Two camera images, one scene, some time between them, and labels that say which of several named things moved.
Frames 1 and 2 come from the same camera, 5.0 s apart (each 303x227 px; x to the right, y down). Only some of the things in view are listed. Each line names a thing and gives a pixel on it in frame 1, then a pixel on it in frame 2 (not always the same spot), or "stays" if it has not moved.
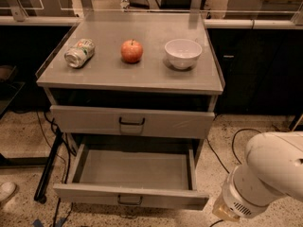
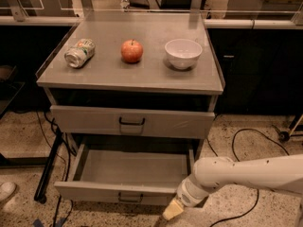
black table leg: (48, 166) stays
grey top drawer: (132, 121) stays
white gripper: (240, 201) to (184, 197)
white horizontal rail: (231, 24) stays
